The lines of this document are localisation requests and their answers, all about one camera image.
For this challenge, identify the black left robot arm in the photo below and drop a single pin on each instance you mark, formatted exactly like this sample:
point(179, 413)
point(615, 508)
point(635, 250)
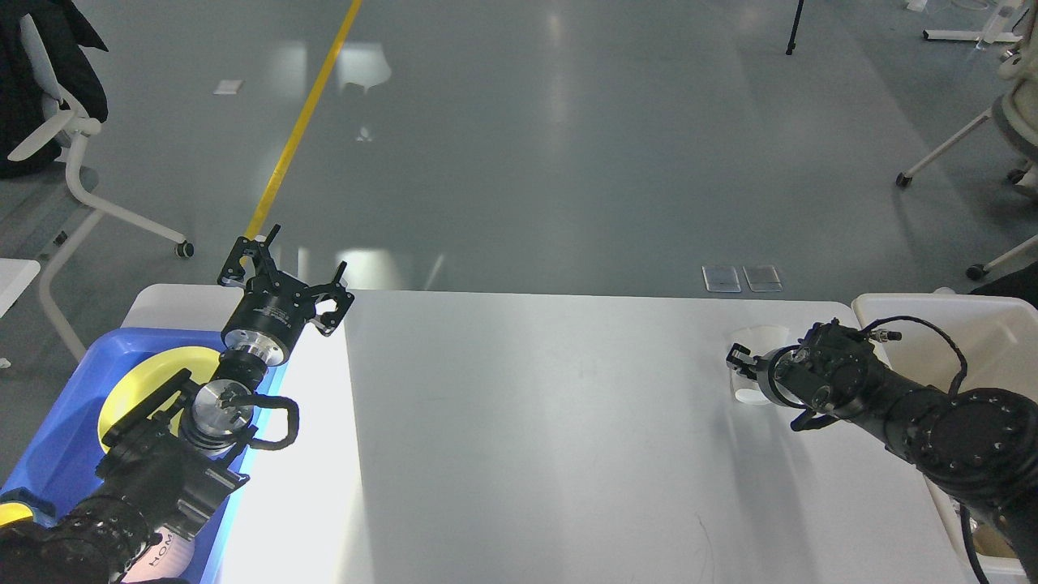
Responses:
point(168, 463)

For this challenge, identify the black tripod leg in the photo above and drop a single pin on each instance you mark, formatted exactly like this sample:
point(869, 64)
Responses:
point(795, 28)

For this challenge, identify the beige plastic bin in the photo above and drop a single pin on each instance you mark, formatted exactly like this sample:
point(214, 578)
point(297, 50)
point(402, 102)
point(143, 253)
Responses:
point(996, 335)

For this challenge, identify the white paper cup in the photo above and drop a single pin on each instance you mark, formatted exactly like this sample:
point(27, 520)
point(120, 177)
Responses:
point(759, 340)

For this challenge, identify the white chair leg with caster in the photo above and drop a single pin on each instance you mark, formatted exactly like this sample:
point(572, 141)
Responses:
point(977, 271)

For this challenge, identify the white office chair right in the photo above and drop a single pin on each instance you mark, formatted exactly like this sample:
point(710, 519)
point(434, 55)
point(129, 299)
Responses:
point(1014, 114)

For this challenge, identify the white office chair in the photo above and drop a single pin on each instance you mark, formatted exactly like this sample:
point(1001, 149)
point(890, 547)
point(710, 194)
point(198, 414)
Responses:
point(68, 122)
point(1014, 114)

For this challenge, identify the floor socket plate right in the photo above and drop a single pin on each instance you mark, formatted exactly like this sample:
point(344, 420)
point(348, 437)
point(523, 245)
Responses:
point(763, 278)

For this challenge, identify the floor socket plate left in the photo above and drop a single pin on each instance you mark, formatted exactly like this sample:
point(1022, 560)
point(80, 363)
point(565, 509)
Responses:
point(721, 279)

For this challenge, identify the pink mug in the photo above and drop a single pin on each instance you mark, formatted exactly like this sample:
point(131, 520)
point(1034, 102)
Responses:
point(168, 558)

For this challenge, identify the person legs black trousers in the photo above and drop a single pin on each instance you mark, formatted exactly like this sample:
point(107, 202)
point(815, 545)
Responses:
point(1020, 284)

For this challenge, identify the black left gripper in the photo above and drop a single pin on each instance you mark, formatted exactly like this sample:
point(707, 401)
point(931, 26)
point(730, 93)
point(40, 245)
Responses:
point(269, 320)

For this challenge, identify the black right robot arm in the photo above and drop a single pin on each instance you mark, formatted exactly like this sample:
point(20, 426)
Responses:
point(978, 447)

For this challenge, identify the blue mug yellow inside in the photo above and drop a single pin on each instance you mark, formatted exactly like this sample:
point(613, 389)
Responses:
point(21, 504)

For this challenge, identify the white office chair left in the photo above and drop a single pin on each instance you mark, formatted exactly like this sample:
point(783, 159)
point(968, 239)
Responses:
point(68, 122)

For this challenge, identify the yellow plate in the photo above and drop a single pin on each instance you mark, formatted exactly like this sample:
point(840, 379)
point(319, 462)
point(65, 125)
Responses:
point(147, 376)

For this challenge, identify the floor socket plate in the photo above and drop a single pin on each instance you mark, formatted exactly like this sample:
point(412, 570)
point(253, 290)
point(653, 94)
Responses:
point(763, 278)
point(721, 279)

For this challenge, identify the white side table corner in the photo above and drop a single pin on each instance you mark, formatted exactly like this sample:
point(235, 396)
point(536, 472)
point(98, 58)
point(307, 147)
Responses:
point(16, 276)

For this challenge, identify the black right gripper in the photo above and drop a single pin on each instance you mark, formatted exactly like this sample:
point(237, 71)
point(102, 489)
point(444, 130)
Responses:
point(767, 370)

